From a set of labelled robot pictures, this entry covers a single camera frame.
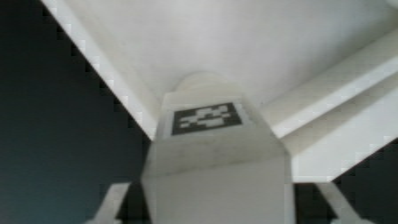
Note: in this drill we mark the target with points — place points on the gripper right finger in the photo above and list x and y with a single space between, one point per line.
321 205

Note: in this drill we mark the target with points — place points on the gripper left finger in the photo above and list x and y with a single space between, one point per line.
122 207

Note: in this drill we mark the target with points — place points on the white table leg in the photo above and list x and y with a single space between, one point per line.
217 173

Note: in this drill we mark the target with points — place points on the white square tabletop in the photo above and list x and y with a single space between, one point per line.
268 42

